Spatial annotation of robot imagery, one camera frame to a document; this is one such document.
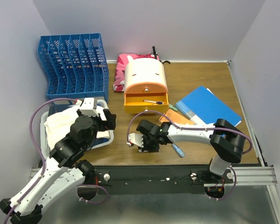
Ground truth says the white folded cloth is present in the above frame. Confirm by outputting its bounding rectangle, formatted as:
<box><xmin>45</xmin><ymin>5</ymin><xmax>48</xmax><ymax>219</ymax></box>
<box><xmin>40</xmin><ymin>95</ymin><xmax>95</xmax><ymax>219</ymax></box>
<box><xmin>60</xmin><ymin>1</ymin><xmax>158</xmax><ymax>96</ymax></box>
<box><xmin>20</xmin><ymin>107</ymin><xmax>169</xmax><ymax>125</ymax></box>
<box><xmin>44</xmin><ymin>99</ymin><xmax>108</xmax><ymax>150</ymax></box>

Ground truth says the blue document folder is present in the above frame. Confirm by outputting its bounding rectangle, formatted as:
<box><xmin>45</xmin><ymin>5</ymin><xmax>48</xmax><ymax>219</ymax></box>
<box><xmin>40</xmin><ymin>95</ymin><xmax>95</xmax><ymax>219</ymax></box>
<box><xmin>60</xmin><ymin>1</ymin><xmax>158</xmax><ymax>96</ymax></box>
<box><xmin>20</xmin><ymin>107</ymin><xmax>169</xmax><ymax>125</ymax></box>
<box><xmin>175</xmin><ymin>86</ymin><xmax>242</xmax><ymax>126</ymax></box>

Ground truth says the white mini drawer cabinet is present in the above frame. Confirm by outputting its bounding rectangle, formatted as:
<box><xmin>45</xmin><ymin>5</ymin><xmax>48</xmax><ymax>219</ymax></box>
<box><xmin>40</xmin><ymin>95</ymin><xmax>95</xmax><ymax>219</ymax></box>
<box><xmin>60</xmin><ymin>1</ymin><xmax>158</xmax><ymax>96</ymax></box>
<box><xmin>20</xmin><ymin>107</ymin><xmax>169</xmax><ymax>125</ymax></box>
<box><xmin>124</xmin><ymin>58</ymin><xmax>167</xmax><ymax>90</ymax></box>

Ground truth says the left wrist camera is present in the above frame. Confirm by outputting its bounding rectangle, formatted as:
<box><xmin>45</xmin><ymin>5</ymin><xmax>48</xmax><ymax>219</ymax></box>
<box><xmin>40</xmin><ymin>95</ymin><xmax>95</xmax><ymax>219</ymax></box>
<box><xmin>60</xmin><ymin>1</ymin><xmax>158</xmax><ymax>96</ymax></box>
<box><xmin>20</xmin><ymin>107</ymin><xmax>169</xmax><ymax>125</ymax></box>
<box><xmin>79</xmin><ymin>98</ymin><xmax>98</xmax><ymax>117</ymax></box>

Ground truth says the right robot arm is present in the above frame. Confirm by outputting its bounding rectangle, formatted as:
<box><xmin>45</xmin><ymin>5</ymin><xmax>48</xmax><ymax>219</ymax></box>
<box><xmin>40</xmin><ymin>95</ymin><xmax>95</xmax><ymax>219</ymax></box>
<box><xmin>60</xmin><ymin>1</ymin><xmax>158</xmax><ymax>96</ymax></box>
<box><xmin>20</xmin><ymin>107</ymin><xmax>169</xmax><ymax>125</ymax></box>
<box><xmin>128</xmin><ymin>119</ymin><xmax>245</xmax><ymax>183</ymax></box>

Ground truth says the aluminium frame rail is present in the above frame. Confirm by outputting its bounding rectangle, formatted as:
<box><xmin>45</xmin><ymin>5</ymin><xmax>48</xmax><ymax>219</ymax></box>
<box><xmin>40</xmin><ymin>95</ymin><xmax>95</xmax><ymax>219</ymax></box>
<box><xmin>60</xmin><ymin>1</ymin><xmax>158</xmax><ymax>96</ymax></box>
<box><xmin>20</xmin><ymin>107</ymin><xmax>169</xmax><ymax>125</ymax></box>
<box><xmin>37</xmin><ymin>167</ymin><xmax>277</xmax><ymax>189</ymax></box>

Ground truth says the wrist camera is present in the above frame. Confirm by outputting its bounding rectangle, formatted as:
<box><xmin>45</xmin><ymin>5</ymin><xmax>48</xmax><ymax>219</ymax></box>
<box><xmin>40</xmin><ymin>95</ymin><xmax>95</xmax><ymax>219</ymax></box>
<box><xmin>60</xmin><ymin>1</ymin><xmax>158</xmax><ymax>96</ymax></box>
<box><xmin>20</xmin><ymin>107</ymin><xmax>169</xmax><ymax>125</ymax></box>
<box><xmin>79</xmin><ymin>98</ymin><xmax>98</xmax><ymax>117</ymax></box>
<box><xmin>127</xmin><ymin>133</ymin><xmax>144</xmax><ymax>148</ymax></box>

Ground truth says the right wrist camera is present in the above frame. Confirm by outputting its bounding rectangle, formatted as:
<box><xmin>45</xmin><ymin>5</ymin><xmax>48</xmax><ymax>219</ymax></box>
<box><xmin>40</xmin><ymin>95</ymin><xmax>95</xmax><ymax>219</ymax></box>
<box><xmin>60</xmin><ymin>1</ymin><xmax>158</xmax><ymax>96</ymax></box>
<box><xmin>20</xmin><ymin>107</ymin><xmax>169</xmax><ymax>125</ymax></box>
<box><xmin>127</xmin><ymin>133</ymin><xmax>144</xmax><ymax>148</ymax></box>

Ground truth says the orange paperback book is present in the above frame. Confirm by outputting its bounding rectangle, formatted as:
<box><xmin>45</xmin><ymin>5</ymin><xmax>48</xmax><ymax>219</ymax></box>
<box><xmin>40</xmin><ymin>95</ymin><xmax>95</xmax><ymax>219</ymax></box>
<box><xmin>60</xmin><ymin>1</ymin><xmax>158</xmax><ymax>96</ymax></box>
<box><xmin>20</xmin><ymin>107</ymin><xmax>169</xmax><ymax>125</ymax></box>
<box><xmin>164</xmin><ymin>109</ymin><xmax>194</xmax><ymax>125</ymax></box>

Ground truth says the blue plastic file organizer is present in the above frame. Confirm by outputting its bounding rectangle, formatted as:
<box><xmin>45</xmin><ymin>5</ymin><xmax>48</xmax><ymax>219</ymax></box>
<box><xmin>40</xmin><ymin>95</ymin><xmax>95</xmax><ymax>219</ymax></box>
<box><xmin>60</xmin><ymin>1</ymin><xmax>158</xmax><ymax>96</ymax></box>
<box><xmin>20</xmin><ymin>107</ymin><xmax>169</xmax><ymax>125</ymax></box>
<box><xmin>37</xmin><ymin>33</ymin><xmax>109</xmax><ymax>101</ymax></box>

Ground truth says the blue cap marker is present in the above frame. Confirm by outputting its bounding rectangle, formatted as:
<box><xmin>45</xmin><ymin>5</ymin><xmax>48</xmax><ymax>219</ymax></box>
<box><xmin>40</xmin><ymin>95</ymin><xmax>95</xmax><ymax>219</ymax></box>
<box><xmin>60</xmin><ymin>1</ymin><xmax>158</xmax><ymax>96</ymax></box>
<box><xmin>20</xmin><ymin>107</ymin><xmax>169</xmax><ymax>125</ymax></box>
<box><xmin>143</xmin><ymin>100</ymin><xmax>164</xmax><ymax>105</ymax></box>

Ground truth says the blue correction tape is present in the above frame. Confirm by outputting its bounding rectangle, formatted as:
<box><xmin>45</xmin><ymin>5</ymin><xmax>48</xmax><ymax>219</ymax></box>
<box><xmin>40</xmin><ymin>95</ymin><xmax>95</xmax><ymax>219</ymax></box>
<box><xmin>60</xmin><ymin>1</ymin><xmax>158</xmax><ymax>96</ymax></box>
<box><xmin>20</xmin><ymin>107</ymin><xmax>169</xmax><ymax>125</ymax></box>
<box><xmin>172</xmin><ymin>144</ymin><xmax>185</xmax><ymax>158</ymax></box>

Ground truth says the yellow drawer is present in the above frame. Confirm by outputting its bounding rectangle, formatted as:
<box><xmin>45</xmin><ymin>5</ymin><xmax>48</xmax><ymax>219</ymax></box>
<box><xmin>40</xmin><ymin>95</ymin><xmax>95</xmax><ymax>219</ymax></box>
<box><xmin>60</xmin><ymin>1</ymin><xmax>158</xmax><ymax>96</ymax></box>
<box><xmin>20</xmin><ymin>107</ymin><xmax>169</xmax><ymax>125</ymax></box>
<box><xmin>124</xmin><ymin>92</ymin><xmax>169</xmax><ymax>114</ymax></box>

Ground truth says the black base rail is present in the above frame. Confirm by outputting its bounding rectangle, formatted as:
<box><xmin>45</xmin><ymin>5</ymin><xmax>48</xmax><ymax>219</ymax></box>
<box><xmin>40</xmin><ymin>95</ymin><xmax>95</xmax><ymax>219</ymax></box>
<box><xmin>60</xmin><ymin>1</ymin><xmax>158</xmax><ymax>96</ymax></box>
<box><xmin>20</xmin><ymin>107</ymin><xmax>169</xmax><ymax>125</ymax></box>
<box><xmin>95</xmin><ymin>165</ymin><xmax>233</xmax><ymax>195</ymax></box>

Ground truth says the pink camouflage cloth bag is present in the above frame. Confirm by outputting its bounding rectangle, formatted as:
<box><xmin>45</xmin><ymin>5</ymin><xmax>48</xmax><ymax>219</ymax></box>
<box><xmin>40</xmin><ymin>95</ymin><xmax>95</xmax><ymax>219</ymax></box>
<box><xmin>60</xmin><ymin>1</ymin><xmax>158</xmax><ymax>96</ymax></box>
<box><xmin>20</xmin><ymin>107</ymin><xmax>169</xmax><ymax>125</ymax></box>
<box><xmin>113</xmin><ymin>54</ymin><xmax>155</xmax><ymax>92</ymax></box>

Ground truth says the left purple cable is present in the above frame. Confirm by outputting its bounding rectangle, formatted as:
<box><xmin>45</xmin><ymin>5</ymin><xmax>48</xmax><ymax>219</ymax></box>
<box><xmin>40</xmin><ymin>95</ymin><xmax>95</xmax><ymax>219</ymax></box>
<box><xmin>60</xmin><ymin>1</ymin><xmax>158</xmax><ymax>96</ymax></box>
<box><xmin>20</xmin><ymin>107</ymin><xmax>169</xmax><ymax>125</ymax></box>
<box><xmin>3</xmin><ymin>98</ymin><xmax>82</xmax><ymax>224</ymax></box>

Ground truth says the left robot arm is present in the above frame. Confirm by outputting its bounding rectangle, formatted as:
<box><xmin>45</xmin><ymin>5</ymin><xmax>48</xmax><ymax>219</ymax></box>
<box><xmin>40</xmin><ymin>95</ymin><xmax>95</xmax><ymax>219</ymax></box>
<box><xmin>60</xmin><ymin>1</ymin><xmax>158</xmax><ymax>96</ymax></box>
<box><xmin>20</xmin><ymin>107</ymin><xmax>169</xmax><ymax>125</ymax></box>
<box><xmin>0</xmin><ymin>108</ymin><xmax>116</xmax><ymax>224</ymax></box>

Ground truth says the white laundry basket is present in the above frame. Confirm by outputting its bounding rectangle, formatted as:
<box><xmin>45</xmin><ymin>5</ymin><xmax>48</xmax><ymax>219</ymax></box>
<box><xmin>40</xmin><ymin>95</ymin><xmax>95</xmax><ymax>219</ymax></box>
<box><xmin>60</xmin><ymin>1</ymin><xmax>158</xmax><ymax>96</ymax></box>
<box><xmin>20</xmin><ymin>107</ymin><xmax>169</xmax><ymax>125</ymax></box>
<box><xmin>40</xmin><ymin>105</ymin><xmax>114</xmax><ymax>159</ymax></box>

